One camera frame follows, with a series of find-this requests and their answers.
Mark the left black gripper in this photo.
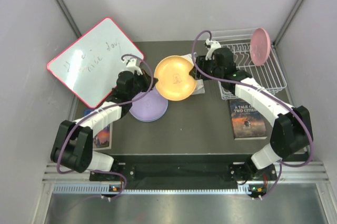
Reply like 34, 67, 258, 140
128, 69, 158, 99

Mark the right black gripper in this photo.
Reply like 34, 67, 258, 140
189, 55, 223, 81

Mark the purple plate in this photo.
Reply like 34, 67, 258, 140
130, 89, 169, 120

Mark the blue plate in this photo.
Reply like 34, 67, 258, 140
136, 118, 160, 122

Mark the pink plate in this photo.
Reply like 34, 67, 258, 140
250, 28, 271, 66

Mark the yellow plate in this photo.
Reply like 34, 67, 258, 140
154, 55, 197, 101

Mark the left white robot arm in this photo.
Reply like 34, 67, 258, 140
51, 54, 157, 180

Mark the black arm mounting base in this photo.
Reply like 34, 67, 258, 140
88, 154, 279, 183

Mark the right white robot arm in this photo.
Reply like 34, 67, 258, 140
190, 40, 313, 180

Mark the pink framed whiteboard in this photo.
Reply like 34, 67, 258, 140
47, 17, 144, 109

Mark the blue orange cover book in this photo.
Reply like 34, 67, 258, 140
93, 123, 113, 151

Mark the Tale of Two Cities book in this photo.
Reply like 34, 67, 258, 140
229, 99, 267, 140

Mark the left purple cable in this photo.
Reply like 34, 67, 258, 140
56, 54, 155, 203

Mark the purple cable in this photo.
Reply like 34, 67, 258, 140
56, 54, 155, 203
193, 30, 314, 200

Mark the white wire dish rack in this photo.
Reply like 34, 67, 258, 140
211, 28, 287, 95

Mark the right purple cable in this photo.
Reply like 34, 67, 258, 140
193, 30, 314, 200

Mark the white slotted cable duct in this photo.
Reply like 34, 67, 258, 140
53, 183, 266, 195

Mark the aluminium frame rail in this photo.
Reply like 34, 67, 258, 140
42, 162, 329, 183

